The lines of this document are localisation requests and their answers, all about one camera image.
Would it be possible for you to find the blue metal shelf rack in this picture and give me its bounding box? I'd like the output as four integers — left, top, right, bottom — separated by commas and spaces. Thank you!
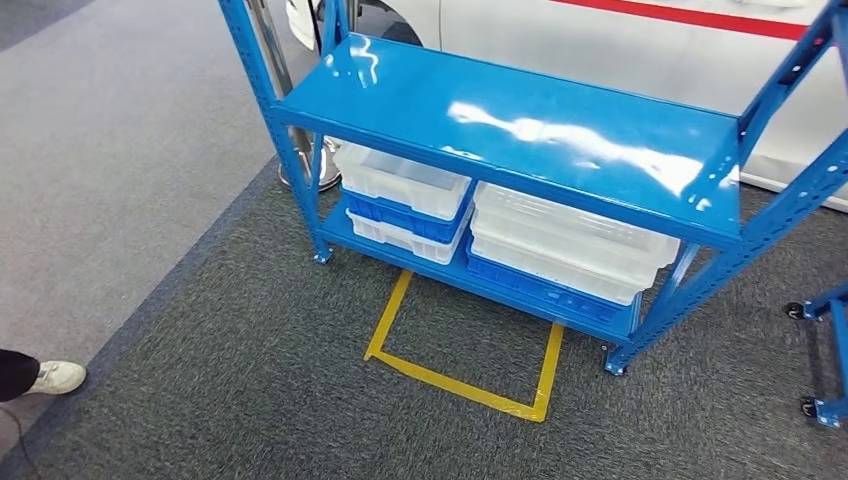
218, 0, 848, 378
784, 284, 848, 429

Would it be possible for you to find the clear plastic bin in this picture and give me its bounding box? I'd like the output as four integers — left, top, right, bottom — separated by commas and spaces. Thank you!
468, 218, 657, 307
472, 182, 682, 289
346, 208, 473, 266
333, 142, 473, 222

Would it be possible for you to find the yellow floor tape marking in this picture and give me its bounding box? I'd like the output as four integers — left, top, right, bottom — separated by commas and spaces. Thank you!
362, 270, 566, 424

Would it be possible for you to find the white car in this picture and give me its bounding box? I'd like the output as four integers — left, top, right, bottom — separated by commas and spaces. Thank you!
286, 0, 848, 215

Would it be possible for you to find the person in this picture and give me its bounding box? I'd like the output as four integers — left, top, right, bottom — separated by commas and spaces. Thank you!
0, 349, 87, 403

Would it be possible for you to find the black floor cable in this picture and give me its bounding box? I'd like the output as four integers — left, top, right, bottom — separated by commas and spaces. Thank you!
0, 404, 42, 480

